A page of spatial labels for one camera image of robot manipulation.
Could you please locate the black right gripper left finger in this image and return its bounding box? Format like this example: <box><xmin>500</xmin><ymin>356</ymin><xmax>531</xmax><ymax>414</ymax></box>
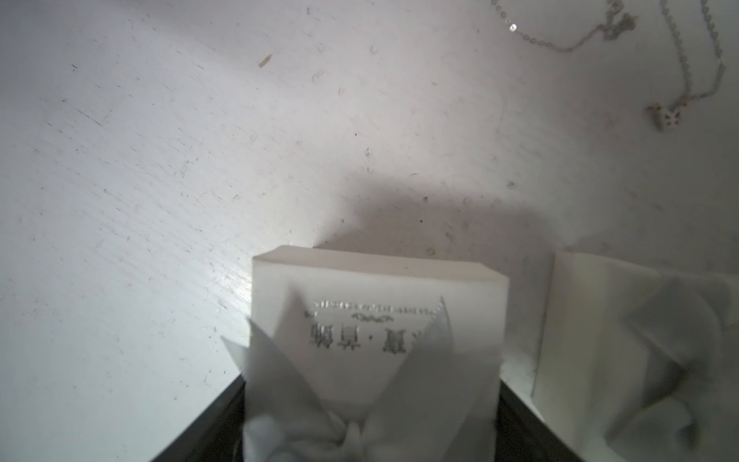
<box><xmin>153</xmin><ymin>377</ymin><xmax>244</xmax><ymax>462</ymax></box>

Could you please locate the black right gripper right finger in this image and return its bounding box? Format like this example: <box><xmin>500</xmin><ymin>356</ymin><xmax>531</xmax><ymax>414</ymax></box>
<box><xmin>496</xmin><ymin>382</ymin><xmax>582</xmax><ymax>462</ymax></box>

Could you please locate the white gift box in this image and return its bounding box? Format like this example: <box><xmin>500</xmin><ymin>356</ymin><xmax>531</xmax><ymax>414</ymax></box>
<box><xmin>533</xmin><ymin>252</ymin><xmax>738</xmax><ymax>461</ymax></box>
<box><xmin>226</xmin><ymin>246</ymin><xmax>509</xmax><ymax>461</ymax></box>

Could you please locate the silver chain necklace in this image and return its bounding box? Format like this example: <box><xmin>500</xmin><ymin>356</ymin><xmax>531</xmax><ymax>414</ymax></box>
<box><xmin>645</xmin><ymin>0</ymin><xmax>727</xmax><ymax>132</ymax></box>
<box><xmin>490</xmin><ymin>0</ymin><xmax>639</xmax><ymax>54</ymax></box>

